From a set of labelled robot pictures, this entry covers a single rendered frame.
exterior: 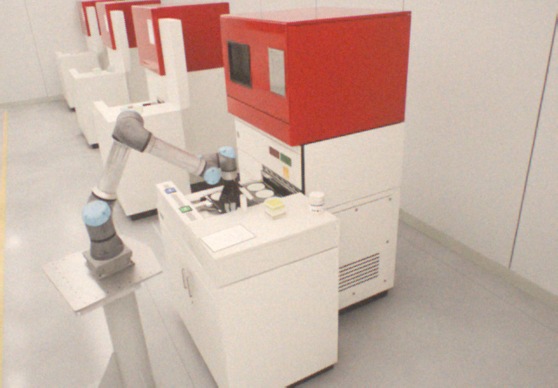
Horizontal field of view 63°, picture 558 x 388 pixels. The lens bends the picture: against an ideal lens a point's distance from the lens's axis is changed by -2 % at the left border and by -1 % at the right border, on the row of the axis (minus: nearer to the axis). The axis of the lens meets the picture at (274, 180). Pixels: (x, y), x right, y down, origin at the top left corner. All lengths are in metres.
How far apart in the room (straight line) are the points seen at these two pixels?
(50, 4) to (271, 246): 8.50
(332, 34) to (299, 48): 0.19
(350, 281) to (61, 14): 8.25
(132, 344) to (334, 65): 1.69
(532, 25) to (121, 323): 2.74
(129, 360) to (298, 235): 1.08
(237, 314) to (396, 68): 1.49
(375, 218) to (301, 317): 0.83
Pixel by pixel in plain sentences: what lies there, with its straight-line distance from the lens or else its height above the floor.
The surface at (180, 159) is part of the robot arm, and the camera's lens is 2.01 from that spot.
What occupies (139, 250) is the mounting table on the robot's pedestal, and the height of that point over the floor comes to 0.82.
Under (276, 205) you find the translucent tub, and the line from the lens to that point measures 2.13.
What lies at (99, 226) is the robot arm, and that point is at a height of 1.05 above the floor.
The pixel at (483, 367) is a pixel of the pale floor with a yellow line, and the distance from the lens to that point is 2.93.
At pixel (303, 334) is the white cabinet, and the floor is 0.38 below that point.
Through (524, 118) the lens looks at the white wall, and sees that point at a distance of 3.20.
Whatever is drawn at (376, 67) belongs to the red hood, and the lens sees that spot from 2.49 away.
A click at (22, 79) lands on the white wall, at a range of 10.09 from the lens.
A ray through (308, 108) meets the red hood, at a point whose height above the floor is 1.40.
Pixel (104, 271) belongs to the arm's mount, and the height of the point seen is 0.85.
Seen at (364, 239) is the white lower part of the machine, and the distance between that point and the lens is 2.82.
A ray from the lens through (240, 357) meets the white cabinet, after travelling 2.27.
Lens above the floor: 1.99
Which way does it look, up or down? 24 degrees down
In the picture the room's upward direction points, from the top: 3 degrees counter-clockwise
